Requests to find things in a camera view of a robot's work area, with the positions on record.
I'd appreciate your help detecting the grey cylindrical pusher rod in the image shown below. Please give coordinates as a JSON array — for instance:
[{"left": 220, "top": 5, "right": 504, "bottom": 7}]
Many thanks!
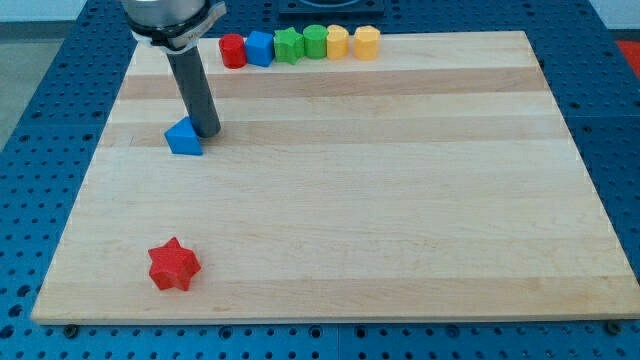
[{"left": 167, "top": 45, "right": 221, "bottom": 138}]

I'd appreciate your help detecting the blue triangle block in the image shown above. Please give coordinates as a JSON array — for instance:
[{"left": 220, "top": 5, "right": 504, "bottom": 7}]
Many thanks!
[{"left": 164, "top": 117, "right": 203, "bottom": 156}]

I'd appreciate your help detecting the red cylinder block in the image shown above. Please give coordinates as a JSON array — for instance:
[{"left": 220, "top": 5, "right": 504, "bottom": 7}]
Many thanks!
[{"left": 218, "top": 33, "right": 247, "bottom": 69}]

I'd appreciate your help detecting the blue cube block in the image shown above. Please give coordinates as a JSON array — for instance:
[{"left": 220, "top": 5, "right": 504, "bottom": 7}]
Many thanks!
[{"left": 245, "top": 31, "right": 275, "bottom": 67}]

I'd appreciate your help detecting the green star block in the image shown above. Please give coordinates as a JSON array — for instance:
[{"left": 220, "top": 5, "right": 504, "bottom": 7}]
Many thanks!
[{"left": 274, "top": 27, "right": 304, "bottom": 65}]

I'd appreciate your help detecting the green cylinder block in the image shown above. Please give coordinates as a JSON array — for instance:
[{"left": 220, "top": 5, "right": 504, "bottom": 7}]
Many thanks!
[{"left": 303, "top": 24, "right": 328, "bottom": 59}]

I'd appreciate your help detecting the yellow hexagon block left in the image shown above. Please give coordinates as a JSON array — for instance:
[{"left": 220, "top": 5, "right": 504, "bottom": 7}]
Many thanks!
[{"left": 326, "top": 24, "right": 350, "bottom": 60}]

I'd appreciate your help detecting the yellow hexagon block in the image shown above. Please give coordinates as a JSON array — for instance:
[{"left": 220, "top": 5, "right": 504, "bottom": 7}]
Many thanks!
[
  {"left": 326, "top": 24, "right": 350, "bottom": 60},
  {"left": 353, "top": 25, "right": 381, "bottom": 61}
]

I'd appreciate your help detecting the yellow hexagon block right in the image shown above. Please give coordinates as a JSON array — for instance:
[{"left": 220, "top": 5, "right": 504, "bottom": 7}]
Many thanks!
[{"left": 353, "top": 25, "right": 381, "bottom": 61}]

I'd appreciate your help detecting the red star block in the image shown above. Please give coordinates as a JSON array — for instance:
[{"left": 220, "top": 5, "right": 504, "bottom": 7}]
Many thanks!
[{"left": 148, "top": 237, "right": 201, "bottom": 291}]

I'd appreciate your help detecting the light wooden board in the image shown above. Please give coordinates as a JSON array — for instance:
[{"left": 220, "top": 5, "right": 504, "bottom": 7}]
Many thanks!
[{"left": 31, "top": 31, "right": 639, "bottom": 325}]

